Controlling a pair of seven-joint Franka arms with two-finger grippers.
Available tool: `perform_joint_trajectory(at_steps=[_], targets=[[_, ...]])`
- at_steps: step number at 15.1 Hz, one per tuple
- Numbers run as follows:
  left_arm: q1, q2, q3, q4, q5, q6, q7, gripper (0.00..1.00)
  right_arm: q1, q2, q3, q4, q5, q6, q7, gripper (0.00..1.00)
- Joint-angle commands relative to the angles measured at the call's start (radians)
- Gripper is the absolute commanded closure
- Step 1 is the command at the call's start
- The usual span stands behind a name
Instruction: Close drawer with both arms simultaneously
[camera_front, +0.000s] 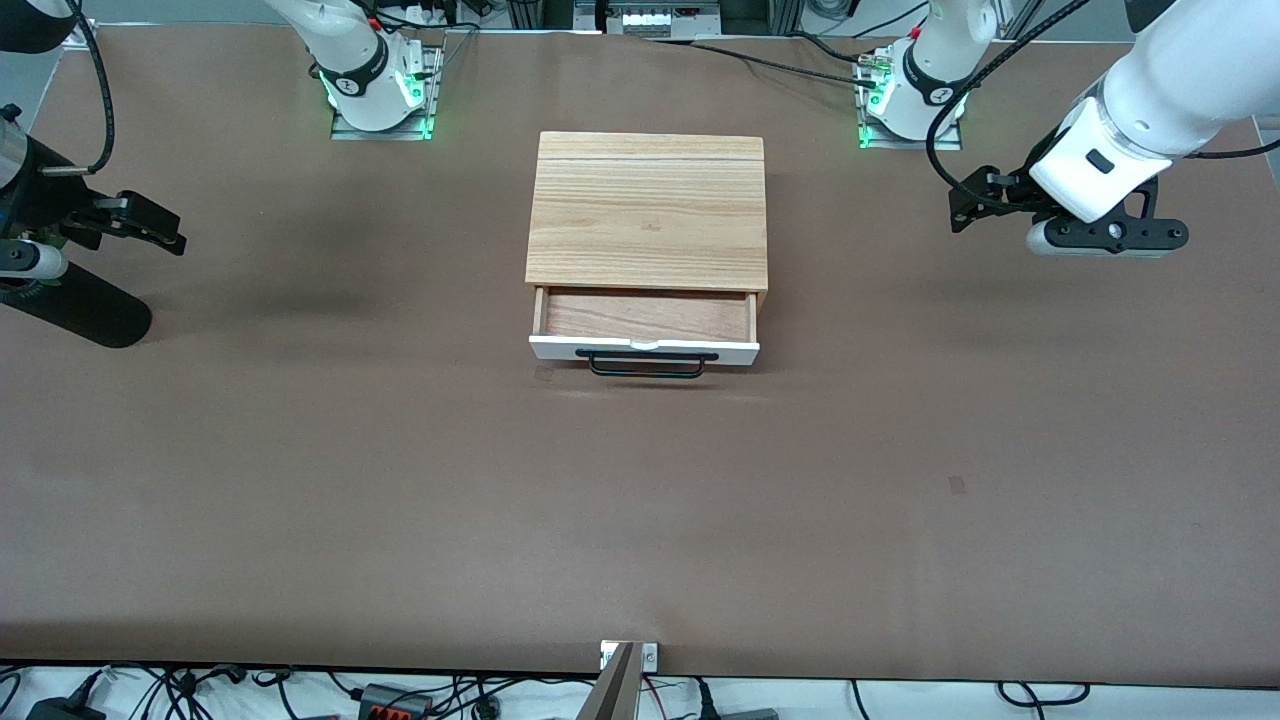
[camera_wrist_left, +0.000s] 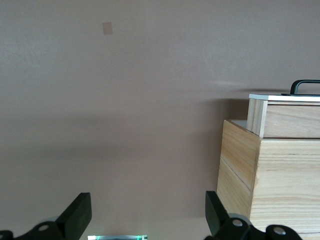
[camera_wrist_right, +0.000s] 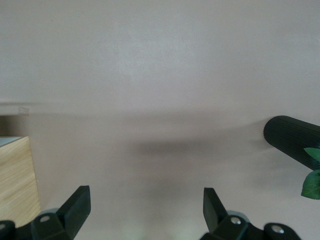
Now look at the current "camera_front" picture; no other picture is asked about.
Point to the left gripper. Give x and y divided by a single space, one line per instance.
1010 193

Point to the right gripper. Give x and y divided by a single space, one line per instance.
38 195

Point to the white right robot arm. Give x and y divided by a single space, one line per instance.
355 70

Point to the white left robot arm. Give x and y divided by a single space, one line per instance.
1185 75

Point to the light wooden drawer cabinet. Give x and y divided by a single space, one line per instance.
648 205

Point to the black vase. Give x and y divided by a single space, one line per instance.
85 310

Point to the white power strip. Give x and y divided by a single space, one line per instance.
662 18

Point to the black power adapter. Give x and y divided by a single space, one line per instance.
62 705

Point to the black box with red connectors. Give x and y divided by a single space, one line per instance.
395 702

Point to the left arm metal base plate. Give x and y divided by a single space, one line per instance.
945 143

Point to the metal table corner bracket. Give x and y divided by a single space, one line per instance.
86 32

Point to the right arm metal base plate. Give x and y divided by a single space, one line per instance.
435 90

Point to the small metal clamp bracket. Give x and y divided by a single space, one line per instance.
650 656

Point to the brown camera support post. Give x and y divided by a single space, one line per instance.
612 690

